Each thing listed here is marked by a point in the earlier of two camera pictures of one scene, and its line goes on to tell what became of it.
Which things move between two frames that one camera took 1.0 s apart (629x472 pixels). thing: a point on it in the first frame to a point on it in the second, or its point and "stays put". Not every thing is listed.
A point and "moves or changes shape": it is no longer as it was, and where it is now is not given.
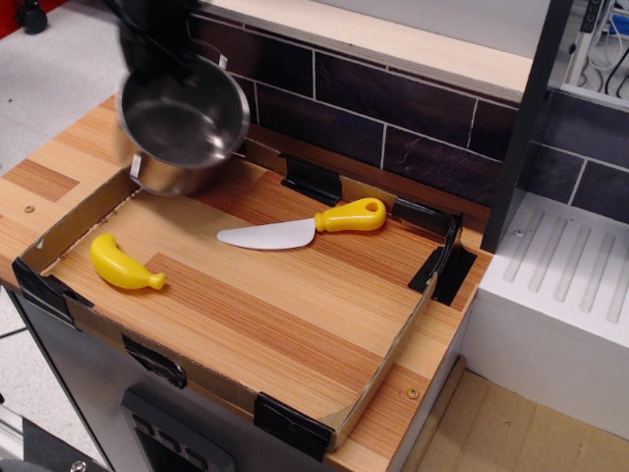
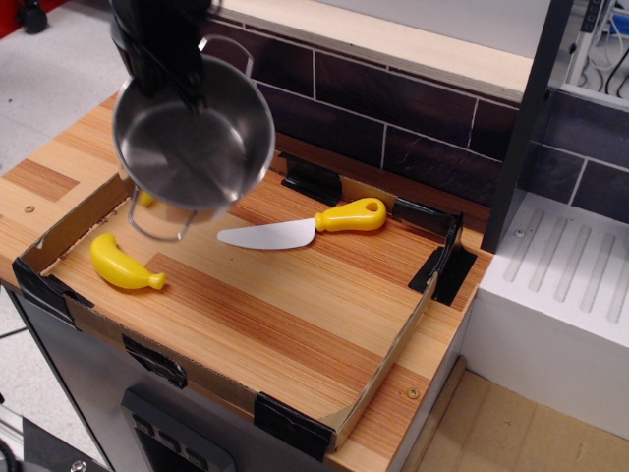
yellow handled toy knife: x=362 y=215 stays put
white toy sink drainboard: x=549 y=320 stays put
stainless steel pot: x=184 y=126 moves or changes shape
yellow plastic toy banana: x=119 y=267 stays put
